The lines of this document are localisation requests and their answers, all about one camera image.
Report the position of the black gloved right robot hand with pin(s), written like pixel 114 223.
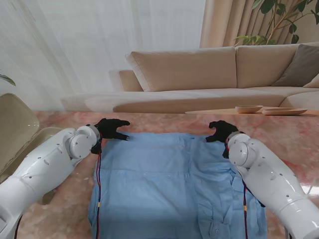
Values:
pixel 224 132

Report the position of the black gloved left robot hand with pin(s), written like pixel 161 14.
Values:
pixel 108 128

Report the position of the light blue button shirt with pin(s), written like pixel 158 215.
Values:
pixel 162 186

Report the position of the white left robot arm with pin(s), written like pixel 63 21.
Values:
pixel 37 169

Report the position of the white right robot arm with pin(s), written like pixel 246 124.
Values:
pixel 274 179

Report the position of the beige hard-shell suitcase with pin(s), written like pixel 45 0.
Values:
pixel 17 124

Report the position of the round wooden bowl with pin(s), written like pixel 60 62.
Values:
pixel 249 109

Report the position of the flat wooden tray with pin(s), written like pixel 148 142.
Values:
pixel 284 111

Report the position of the beige sectional sofa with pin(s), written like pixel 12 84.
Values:
pixel 189 72

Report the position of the white sheer curtain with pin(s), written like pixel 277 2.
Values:
pixel 87 44

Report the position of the grey sofa cushion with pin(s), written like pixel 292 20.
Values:
pixel 301 67

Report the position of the cream sofa cushion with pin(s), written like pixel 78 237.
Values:
pixel 314 83

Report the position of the beige pleated curtain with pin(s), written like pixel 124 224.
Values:
pixel 224 22

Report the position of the single green plant leaf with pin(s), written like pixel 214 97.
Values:
pixel 8 80

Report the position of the tall green leafy plant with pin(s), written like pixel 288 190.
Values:
pixel 279 22

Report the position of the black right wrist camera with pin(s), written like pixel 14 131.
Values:
pixel 225 152

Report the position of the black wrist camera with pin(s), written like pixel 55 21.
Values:
pixel 225 152
pixel 96 149

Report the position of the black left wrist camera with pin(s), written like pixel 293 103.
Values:
pixel 96 149

